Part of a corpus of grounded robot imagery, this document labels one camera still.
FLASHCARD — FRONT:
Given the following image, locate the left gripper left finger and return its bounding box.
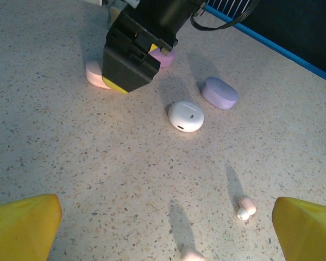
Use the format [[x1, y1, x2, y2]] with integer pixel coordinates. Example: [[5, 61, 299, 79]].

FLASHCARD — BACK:
[[0, 193, 63, 261]]

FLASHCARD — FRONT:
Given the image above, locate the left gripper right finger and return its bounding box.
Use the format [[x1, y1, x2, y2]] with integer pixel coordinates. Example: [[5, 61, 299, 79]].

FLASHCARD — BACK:
[[271, 196, 326, 261]]

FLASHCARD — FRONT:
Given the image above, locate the purple earbud case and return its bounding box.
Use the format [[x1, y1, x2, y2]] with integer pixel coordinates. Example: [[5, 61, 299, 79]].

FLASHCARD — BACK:
[[148, 48, 176, 68]]

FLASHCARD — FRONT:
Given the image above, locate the white earbud case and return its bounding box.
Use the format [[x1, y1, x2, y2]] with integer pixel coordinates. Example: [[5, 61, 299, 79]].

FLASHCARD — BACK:
[[167, 101, 205, 133]]

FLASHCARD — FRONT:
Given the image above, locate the lavender earbud case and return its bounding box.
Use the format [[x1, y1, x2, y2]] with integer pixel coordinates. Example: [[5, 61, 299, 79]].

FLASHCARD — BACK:
[[200, 77, 239, 110]]

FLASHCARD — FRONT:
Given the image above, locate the pink earbud case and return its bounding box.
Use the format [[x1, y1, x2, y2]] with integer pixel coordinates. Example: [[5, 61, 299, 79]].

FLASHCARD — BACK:
[[85, 60, 112, 90]]

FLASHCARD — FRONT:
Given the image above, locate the pink earbud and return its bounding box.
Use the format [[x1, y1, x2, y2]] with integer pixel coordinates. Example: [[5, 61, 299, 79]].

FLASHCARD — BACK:
[[180, 246, 206, 261], [237, 195, 257, 221]]

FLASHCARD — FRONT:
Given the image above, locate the blue table border strip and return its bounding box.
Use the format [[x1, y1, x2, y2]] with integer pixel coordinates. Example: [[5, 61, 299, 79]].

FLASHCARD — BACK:
[[205, 4, 326, 86]]

